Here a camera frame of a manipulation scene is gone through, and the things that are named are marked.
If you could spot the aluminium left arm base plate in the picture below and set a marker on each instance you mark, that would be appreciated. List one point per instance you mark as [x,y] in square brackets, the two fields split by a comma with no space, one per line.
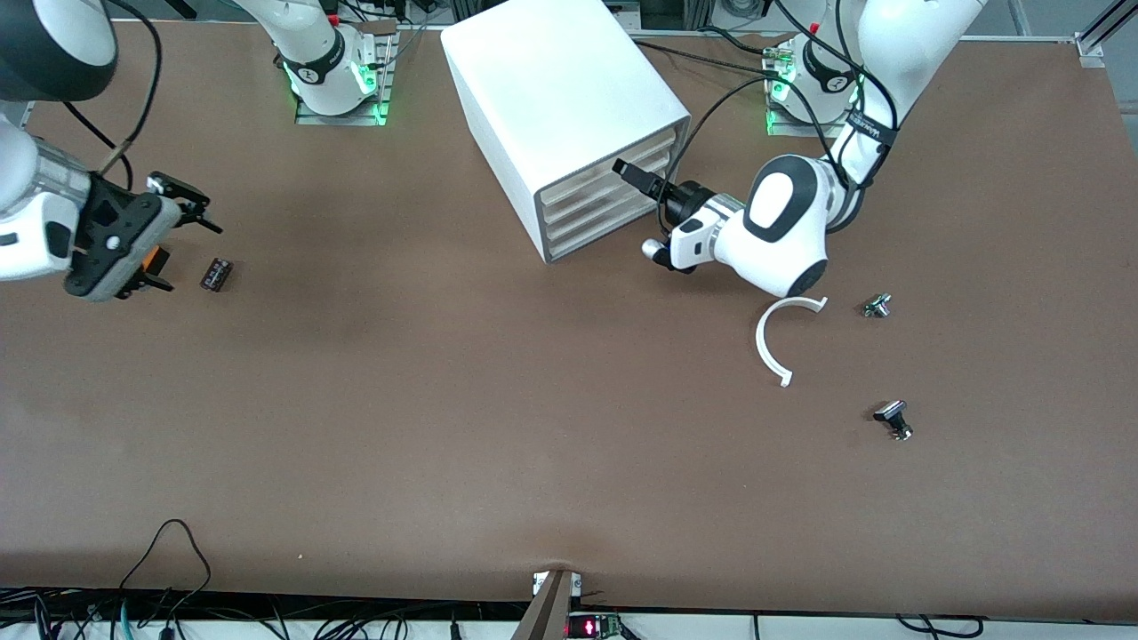
[791,130]

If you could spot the white semicircular bracket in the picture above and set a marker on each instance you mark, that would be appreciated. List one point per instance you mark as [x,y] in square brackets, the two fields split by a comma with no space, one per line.
[759,342]

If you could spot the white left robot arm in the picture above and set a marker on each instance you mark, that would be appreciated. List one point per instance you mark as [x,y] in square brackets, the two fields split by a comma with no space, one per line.
[782,222]

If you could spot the orange box with hole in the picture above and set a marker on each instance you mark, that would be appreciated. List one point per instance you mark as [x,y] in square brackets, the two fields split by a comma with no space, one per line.
[156,260]

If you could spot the aluminium right arm base plate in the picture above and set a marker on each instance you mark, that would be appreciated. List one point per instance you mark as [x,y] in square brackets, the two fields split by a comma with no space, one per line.
[342,118]

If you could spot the small silver metal switch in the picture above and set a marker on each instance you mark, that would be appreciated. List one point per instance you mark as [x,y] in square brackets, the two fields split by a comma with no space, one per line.
[877,307]

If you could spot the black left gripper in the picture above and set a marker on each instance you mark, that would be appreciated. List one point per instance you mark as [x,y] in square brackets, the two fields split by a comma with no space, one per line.
[685,201]

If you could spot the brown camera mount post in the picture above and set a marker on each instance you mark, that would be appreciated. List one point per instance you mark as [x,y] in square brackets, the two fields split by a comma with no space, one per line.
[549,609]

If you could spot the small black contact block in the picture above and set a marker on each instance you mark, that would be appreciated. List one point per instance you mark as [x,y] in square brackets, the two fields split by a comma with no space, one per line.
[217,274]

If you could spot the black grey-capped push button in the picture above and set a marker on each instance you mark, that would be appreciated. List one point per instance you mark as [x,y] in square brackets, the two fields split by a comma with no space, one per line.
[889,412]

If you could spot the small red-lit circuit board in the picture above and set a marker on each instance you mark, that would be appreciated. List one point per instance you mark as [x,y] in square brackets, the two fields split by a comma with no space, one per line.
[591,627]

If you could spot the aluminium frame rail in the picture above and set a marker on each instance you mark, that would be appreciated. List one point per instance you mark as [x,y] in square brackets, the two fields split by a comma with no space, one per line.
[1107,31]

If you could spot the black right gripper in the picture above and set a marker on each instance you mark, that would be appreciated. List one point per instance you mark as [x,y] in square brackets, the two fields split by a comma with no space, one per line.
[110,210]

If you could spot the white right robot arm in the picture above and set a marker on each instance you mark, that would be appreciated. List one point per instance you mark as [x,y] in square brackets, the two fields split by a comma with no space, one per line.
[324,62]

